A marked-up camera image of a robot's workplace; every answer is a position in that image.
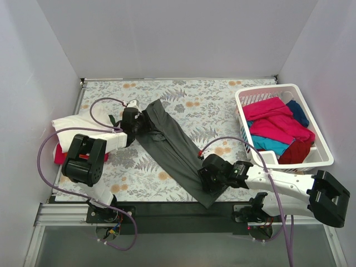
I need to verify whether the grey t shirt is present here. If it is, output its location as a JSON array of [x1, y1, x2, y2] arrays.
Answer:
[[136, 100, 225, 209]]

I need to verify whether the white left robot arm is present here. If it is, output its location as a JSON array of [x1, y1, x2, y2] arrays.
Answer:
[[62, 107, 153, 223]]

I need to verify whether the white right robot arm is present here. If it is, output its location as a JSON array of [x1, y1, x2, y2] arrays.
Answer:
[[198, 154, 350, 228]]

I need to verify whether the folded dark green t shirt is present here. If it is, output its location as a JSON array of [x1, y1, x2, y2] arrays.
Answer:
[[109, 115, 119, 127]]

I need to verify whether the folded white t shirt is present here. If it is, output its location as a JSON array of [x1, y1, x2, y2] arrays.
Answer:
[[52, 104, 114, 152]]

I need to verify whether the floral patterned table mat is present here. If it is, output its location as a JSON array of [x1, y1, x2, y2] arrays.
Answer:
[[55, 78, 306, 202]]

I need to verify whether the teal t shirt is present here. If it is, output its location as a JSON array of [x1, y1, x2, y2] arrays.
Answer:
[[247, 118, 295, 156]]

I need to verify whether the pink t shirt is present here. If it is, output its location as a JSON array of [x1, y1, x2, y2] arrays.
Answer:
[[243, 97, 315, 145]]

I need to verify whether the folded magenta t shirt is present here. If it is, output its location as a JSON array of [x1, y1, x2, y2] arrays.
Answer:
[[53, 143, 109, 165]]

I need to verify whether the dark red t shirt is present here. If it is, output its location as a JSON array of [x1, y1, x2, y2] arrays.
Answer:
[[278, 141, 312, 165]]

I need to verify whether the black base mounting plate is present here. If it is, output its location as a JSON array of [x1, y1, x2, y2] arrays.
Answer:
[[86, 201, 284, 236]]

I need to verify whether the navy blue t shirt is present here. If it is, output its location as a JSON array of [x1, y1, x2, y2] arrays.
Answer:
[[286, 100, 309, 128]]

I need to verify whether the white plastic laundry basket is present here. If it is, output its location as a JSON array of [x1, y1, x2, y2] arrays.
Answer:
[[235, 83, 334, 172]]

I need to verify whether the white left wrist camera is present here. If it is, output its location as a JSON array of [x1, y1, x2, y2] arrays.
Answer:
[[125, 99, 139, 109]]

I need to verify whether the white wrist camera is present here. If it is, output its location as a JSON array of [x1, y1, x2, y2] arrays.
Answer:
[[125, 99, 139, 109], [197, 150, 211, 161]]

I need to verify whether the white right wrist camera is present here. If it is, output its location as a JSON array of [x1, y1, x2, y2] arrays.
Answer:
[[197, 150, 211, 161]]

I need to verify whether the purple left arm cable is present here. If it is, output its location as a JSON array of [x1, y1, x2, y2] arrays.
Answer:
[[37, 97, 139, 252]]

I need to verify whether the aluminium frame rail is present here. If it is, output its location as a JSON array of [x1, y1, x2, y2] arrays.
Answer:
[[23, 83, 92, 267]]

